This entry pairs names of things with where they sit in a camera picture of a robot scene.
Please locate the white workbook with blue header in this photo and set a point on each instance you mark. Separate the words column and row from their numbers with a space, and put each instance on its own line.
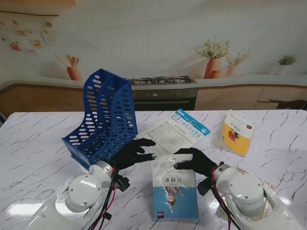
column 175, row 136

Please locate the blue perforated plastic file holder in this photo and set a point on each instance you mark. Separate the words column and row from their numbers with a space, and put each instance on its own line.
column 128, row 86

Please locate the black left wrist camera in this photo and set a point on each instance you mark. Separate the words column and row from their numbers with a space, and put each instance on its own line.
column 122, row 183

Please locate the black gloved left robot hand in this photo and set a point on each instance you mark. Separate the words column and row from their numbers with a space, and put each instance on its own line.
column 129, row 155

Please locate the tan cover book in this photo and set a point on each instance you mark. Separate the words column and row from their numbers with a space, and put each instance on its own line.
column 268, row 185

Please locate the blue and white novel book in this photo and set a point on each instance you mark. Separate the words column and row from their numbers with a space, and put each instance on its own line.
column 175, row 206

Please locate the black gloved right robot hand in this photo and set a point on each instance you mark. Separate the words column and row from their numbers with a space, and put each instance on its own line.
column 201, row 163

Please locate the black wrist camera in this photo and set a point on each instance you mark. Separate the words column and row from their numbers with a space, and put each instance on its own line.
column 204, row 187
column 122, row 183

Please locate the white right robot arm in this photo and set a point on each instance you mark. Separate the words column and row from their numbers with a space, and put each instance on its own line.
column 244, row 191

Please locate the printed kitchen scene backdrop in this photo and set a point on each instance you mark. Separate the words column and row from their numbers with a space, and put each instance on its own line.
column 153, row 36

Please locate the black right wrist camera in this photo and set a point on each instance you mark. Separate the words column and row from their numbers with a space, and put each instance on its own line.
column 204, row 187

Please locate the yellow cover book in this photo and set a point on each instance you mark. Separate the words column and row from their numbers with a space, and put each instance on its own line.
column 236, row 143

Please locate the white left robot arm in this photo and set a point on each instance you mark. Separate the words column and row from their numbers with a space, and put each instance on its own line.
column 81, row 196

